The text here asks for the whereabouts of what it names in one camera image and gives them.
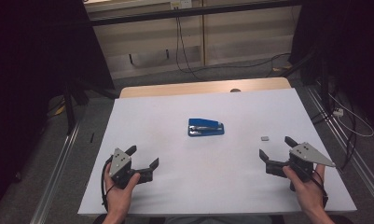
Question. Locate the white table cover board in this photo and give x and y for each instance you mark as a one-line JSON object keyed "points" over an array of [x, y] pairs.
{"points": [[206, 174]]}

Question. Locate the black metal stand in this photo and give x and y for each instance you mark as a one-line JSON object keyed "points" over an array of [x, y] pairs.
{"points": [[71, 105]]}

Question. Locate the white power strip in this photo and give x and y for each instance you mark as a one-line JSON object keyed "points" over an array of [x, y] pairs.
{"points": [[338, 112]]}

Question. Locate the small black floor object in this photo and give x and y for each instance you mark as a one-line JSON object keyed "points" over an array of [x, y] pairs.
{"points": [[92, 137]]}

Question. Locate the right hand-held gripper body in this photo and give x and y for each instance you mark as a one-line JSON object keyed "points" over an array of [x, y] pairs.
{"points": [[309, 154]]}

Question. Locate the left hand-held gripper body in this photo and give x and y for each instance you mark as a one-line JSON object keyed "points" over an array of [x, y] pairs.
{"points": [[120, 163]]}

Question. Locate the black curtain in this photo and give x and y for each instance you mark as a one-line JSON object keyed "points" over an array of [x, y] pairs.
{"points": [[26, 62], [349, 46]]}

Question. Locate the aluminium floor rail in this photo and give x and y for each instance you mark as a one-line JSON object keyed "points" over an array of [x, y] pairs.
{"points": [[55, 174], [346, 146]]}

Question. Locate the person's right hand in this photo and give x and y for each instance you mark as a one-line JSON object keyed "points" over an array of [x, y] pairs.
{"points": [[310, 194]]}

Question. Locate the wooden table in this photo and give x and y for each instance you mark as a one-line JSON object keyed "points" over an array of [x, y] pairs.
{"points": [[191, 87]]}

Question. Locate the person's grey clothing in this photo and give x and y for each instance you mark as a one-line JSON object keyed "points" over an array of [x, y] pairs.
{"points": [[218, 220]]}

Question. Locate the dark round table grommet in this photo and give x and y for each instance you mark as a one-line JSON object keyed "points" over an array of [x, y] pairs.
{"points": [[235, 90]]}

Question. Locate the person's left hand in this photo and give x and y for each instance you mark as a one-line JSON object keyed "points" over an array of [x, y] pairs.
{"points": [[119, 199]]}

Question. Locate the white wall socket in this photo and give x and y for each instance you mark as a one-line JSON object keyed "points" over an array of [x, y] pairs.
{"points": [[181, 3]]}

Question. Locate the blue stapler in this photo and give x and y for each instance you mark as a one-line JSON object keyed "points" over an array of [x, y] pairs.
{"points": [[206, 129]]}

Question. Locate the beige wooden cabinet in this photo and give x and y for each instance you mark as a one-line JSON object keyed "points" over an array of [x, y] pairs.
{"points": [[237, 40]]}

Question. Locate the black horizontal bar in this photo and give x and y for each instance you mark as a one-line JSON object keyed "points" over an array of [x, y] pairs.
{"points": [[191, 13]]}

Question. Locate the small grey staple strip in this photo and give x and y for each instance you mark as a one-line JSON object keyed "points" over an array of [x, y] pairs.
{"points": [[264, 138]]}

